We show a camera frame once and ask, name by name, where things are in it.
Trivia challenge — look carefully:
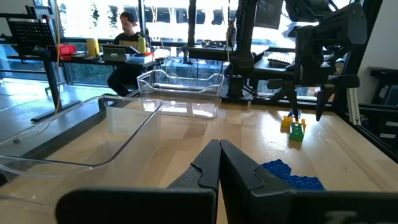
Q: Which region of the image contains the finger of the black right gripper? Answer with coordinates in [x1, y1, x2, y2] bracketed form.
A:
[315, 85, 336, 122]
[280, 83, 301, 122]

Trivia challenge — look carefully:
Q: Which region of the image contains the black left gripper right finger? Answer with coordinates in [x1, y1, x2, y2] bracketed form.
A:
[219, 139, 398, 224]

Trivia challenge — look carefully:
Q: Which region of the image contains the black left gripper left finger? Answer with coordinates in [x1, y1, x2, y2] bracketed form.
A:
[55, 139, 222, 224]

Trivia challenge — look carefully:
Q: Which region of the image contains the silver aluminium extrusion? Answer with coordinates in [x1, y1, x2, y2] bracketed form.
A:
[347, 88, 362, 126]

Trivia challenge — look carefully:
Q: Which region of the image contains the white keyboard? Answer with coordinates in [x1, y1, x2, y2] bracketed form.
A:
[267, 52, 295, 68]

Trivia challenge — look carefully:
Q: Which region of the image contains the black cabinet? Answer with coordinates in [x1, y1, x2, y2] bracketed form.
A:
[369, 66, 398, 106]

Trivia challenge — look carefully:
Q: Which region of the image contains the black monitor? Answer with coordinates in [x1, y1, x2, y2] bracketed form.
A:
[254, 0, 284, 30]

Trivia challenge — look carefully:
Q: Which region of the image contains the black stand column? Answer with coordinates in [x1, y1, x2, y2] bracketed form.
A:
[228, 0, 259, 98]

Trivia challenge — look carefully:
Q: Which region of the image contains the black desk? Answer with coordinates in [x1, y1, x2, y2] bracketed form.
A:
[181, 43, 271, 63]
[6, 46, 164, 123]

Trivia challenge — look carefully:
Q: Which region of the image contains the clear plastic bin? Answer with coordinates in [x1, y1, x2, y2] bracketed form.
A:
[136, 69, 225, 120]
[0, 95, 164, 195]

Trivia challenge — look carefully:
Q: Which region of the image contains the green bottle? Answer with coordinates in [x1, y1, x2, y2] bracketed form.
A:
[137, 34, 147, 54]

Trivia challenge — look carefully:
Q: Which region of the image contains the person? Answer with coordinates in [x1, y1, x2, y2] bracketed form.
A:
[107, 11, 150, 97]

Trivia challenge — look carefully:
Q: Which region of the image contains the yellow cylinder container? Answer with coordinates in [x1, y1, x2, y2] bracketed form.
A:
[86, 37, 101, 57]

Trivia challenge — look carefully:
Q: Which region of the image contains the red plastic tray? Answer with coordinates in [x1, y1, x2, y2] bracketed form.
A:
[58, 44, 78, 61]

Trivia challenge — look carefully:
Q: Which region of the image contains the black perforated panel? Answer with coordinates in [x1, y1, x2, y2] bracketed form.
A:
[7, 17, 57, 54]

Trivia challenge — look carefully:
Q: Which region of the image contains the yellow hanging cable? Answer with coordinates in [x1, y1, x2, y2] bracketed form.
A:
[54, 0, 62, 114]

